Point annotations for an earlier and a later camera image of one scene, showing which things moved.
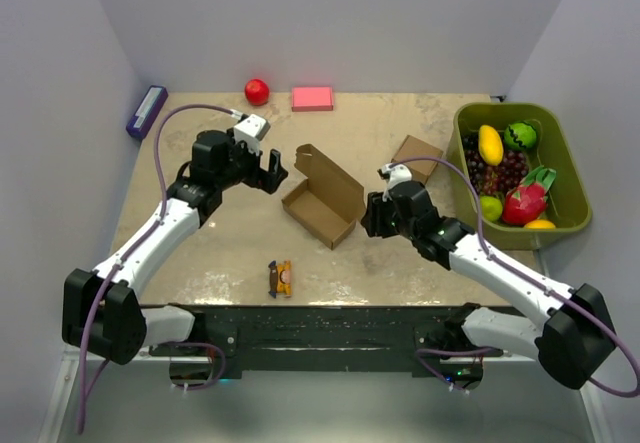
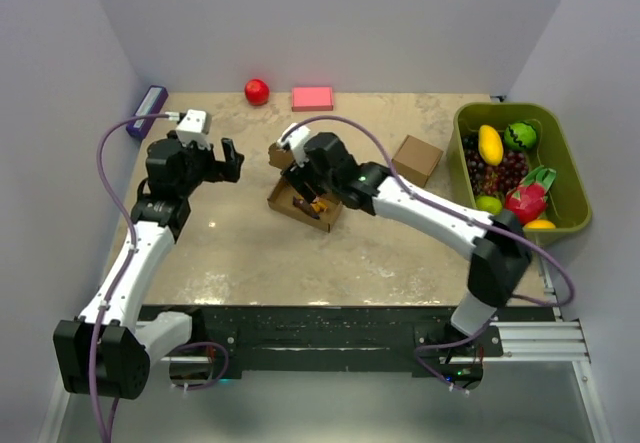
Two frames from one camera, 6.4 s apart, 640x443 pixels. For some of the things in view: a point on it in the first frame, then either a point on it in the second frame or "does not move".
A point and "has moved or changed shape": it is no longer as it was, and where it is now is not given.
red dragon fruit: [528, 200] does not move
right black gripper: [373, 218] to [299, 176]
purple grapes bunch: [495, 180] does not move
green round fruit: [519, 137] does not move
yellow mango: [490, 145] does not move
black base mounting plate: [334, 340] does not move
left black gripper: [267, 180] to [220, 171]
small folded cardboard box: [412, 148] does not move
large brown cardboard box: [329, 203] has moved or changed shape
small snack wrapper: [280, 278] to [318, 204]
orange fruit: [540, 224] does not move
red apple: [256, 92] does not move
